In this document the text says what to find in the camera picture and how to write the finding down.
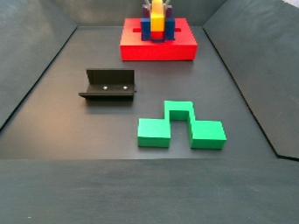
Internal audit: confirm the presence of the yellow long block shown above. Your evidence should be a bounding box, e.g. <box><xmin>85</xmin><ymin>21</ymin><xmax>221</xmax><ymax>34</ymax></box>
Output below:
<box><xmin>149</xmin><ymin>0</ymin><xmax>164</xmax><ymax>32</ymax></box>

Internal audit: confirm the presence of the red base board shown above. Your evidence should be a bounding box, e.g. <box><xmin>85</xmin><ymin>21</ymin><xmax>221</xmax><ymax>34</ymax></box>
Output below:
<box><xmin>118</xmin><ymin>18</ymin><xmax>199</xmax><ymax>61</ymax></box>

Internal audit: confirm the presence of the purple U block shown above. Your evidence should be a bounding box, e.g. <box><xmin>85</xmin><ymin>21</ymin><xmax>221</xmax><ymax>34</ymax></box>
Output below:
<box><xmin>142</xmin><ymin>4</ymin><xmax>173</xmax><ymax>18</ymax></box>

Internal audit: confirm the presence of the dark blue U block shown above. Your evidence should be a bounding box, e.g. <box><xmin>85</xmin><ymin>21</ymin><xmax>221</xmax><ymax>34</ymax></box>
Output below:
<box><xmin>140</xmin><ymin>17</ymin><xmax>175</xmax><ymax>43</ymax></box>

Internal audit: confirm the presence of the green stepped block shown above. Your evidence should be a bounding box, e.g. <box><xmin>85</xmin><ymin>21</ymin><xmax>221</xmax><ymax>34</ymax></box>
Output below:
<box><xmin>136</xmin><ymin>101</ymin><xmax>227</xmax><ymax>150</ymax></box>

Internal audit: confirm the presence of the black angle bracket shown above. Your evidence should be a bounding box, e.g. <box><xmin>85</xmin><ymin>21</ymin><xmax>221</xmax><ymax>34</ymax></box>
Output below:
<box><xmin>78</xmin><ymin>68</ymin><xmax>136</xmax><ymax>100</ymax></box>

